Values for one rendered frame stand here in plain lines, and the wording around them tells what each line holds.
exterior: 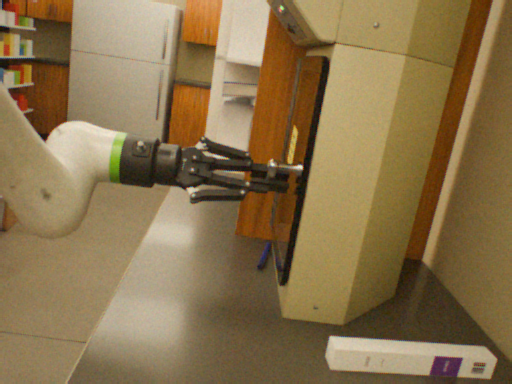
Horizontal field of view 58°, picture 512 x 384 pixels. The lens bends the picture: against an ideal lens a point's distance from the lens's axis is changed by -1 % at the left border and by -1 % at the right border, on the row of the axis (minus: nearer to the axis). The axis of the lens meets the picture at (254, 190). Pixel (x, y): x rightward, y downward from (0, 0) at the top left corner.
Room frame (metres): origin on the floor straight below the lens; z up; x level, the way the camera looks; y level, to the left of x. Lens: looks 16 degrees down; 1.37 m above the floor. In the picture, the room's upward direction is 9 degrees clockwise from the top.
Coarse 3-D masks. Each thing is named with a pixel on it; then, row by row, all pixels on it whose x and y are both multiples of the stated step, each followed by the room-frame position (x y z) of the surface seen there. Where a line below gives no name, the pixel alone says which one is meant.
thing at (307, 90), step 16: (304, 64) 0.97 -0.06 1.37; (320, 64) 0.76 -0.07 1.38; (304, 80) 0.92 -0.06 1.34; (320, 80) 0.75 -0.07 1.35; (304, 96) 0.88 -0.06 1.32; (320, 96) 0.75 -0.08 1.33; (304, 112) 0.84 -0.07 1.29; (304, 128) 0.81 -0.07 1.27; (288, 144) 0.99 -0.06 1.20; (304, 144) 0.77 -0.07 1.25; (304, 160) 0.75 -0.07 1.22; (304, 176) 0.75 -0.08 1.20; (288, 192) 0.86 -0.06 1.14; (288, 208) 0.82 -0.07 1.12; (272, 224) 1.03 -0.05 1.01; (288, 224) 0.78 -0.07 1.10; (288, 240) 0.75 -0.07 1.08; (288, 256) 0.75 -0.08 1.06
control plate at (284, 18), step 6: (276, 0) 0.89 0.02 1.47; (282, 0) 0.83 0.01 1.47; (276, 6) 0.94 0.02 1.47; (282, 6) 0.87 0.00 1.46; (276, 12) 1.00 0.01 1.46; (282, 12) 0.91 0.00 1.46; (288, 12) 0.84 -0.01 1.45; (282, 18) 0.97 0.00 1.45; (288, 18) 0.89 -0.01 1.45; (294, 30) 0.91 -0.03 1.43; (300, 30) 0.85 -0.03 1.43; (294, 36) 0.97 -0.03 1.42; (300, 36) 0.89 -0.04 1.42; (306, 36) 0.83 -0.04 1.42
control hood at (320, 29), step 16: (272, 0) 0.95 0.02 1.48; (288, 0) 0.77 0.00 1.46; (304, 0) 0.74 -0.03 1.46; (320, 0) 0.74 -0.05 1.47; (336, 0) 0.74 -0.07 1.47; (304, 16) 0.74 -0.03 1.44; (320, 16) 0.74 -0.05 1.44; (336, 16) 0.74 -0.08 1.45; (304, 32) 0.83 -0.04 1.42; (320, 32) 0.74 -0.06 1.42; (336, 32) 0.74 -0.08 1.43
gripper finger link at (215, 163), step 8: (192, 160) 0.81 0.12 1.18; (200, 160) 0.81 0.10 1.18; (208, 160) 0.82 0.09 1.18; (216, 160) 0.83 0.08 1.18; (224, 160) 0.83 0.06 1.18; (232, 160) 0.83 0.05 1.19; (240, 160) 0.83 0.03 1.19; (248, 160) 0.84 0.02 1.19; (216, 168) 0.83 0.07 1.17; (224, 168) 0.83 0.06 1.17; (232, 168) 0.83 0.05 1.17; (240, 168) 0.83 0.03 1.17
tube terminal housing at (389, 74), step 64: (384, 0) 0.74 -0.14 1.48; (448, 0) 0.82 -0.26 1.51; (384, 64) 0.74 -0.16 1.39; (448, 64) 0.87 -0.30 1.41; (320, 128) 0.74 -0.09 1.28; (384, 128) 0.75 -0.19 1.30; (320, 192) 0.74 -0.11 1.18; (384, 192) 0.77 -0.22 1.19; (320, 256) 0.74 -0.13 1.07; (384, 256) 0.82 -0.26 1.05; (320, 320) 0.74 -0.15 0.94
